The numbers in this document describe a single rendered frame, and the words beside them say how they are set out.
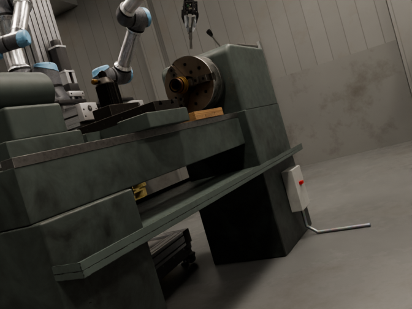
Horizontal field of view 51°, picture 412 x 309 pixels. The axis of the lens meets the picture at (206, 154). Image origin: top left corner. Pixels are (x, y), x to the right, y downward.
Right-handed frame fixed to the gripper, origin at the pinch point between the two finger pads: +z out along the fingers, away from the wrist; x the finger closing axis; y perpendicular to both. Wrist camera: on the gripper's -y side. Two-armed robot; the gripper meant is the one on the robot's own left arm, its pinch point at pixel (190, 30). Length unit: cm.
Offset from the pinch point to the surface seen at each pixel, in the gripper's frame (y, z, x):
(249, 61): -23.4, 16.4, 37.7
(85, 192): 107, 60, -47
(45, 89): 92, 28, -59
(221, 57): -4.9, 14.9, 17.0
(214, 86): 8.6, 30.6, 10.7
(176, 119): 65, 42, -15
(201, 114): 37, 43, -1
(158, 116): 75, 40, -22
